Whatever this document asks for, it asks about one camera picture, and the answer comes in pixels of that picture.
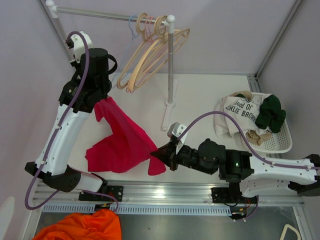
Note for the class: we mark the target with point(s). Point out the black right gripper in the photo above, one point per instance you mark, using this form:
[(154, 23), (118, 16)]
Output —
[(163, 154)]

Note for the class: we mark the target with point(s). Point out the red t shirt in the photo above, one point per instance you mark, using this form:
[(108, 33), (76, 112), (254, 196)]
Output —
[(127, 146)]

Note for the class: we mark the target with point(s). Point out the beige wooden hanger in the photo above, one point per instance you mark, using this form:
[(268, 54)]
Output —
[(142, 28)]

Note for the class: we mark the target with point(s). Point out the beige t shirt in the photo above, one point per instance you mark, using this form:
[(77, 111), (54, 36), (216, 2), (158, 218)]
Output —
[(257, 137)]

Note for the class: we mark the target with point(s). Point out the green white raglan shirt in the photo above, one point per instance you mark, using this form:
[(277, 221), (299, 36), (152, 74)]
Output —
[(226, 106)]

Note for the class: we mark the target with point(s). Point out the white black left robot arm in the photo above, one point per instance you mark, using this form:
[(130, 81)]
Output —
[(76, 102)]

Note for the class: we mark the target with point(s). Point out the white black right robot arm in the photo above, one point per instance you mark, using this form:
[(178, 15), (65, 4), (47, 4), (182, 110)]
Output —
[(273, 176)]

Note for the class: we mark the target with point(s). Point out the pink plastic hanger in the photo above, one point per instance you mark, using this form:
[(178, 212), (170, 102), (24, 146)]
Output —
[(146, 62)]

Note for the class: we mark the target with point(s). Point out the beige empty hanger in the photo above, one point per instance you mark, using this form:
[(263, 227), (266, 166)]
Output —
[(180, 40)]

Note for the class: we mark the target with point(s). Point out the white clothes rack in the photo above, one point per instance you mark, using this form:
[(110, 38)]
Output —
[(170, 103)]

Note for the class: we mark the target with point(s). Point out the orange cloth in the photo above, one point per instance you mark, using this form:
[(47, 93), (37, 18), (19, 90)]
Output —
[(101, 225)]

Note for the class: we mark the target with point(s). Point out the white perforated laundry basket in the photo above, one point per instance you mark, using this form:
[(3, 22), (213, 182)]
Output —
[(280, 140)]

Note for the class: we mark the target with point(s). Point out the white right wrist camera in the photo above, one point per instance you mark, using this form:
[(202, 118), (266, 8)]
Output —
[(176, 130)]

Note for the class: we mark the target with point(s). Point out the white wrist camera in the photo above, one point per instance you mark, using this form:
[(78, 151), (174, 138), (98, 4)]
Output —
[(176, 130), (75, 43)]

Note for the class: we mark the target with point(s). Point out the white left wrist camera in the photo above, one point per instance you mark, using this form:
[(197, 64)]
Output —
[(75, 43)]

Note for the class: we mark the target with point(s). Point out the aluminium corner frame post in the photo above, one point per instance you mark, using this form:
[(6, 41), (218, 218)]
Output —
[(253, 78)]

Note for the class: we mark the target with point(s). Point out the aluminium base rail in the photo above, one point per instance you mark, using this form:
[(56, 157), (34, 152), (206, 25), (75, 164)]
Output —
[(153, 198)]

